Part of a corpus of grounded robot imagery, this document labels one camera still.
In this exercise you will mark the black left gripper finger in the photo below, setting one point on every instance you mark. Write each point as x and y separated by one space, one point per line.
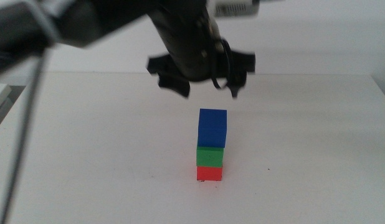
177 85
237 84

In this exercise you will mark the blue cube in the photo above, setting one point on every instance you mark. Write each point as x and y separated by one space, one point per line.
212 129

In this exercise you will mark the green cube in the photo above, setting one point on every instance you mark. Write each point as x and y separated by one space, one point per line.
210 157

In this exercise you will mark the red cube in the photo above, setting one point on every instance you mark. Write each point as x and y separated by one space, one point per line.
209 174

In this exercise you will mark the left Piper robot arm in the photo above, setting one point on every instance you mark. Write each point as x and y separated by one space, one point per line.
86 21

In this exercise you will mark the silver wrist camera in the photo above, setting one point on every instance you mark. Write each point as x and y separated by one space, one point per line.
236 7

